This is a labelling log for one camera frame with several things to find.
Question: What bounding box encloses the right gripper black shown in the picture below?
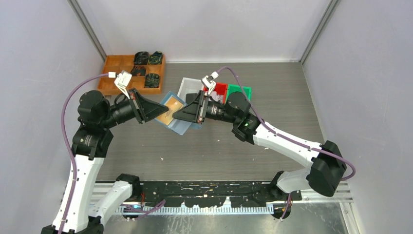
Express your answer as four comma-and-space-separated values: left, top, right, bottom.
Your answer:
172, 91, 239, 124

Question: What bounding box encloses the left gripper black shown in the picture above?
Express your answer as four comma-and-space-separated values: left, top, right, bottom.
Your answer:
101, 88, 169, 129

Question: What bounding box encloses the blue leather card holder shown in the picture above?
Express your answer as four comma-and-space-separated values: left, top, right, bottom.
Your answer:
154, 91, 203, 137

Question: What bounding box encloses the gold card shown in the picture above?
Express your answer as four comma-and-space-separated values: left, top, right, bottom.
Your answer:
156, 97, 184, 126

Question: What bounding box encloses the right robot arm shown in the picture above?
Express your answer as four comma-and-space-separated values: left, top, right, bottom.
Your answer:
172, 91, 347, 200

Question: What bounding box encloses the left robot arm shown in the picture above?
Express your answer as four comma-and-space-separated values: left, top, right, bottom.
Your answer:
42, 89, 168, 234

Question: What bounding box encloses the black card stack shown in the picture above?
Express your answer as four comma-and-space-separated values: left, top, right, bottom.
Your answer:
185, 93, 198, 103

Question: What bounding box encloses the white plastic bin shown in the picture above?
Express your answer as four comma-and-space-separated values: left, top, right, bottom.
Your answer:
177, 78, 204, 103

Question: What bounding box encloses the rolled dark tie bottom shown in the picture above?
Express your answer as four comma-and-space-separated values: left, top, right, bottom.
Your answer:
144, 73, 160, 88

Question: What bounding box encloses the wooden compartment tray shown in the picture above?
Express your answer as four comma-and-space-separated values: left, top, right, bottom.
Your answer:
96, 55, 166, 96

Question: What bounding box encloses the red plastic bin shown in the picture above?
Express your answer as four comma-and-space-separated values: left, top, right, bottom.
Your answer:
211, 82, 228, 104

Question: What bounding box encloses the rolled dark tie middle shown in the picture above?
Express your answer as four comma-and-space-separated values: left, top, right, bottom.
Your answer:
130, 65, 146, 76

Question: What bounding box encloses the rolled dark tie top-right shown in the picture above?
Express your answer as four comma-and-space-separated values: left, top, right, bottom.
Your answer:
148, 51, 163, 65

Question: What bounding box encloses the rolled dark tie top-left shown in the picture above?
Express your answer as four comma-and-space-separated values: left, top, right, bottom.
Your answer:
133, 51, 150, 65

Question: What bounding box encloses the green plastic bin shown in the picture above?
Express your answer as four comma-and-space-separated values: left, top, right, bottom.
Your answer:
226, 84, 252, 100

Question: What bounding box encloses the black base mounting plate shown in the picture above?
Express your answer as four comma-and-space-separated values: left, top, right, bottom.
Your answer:
126, 181, 287, 208

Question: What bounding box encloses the aluminium frame rail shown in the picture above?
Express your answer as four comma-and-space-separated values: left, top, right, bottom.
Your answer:
89, 181, 353, 215

